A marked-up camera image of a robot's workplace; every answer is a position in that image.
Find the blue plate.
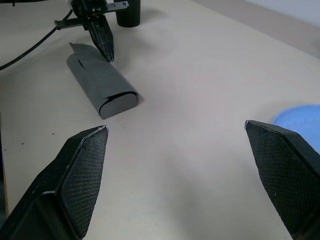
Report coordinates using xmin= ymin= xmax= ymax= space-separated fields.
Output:
xmin=271 ymin=104 xmax=320 ymax=141

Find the grey felt glasses case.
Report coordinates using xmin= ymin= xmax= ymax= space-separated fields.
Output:
xmin=66 ymin=42 xmax=140 ymax=120

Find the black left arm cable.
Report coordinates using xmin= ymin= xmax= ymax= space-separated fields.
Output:
xmin=0 ymin=9 xmax=73 ymax=71

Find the black plastic cup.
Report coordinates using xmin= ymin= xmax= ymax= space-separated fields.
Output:
xmin=115 ymin=0 xmax=142 ymax=28

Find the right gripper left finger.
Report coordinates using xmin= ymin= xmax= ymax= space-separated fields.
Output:
xmin=0 ymin=126 xmax=110 ymax=240

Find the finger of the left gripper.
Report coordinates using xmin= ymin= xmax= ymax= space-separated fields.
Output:
xmin=87 ymin=21 xmax=112 ymax=63
xmin=96 ymin=19 xmax=115 ymax=62

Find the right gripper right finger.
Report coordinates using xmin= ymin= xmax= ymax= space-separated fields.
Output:
xmin=244 ymin=119 xmax=320 ymax=240

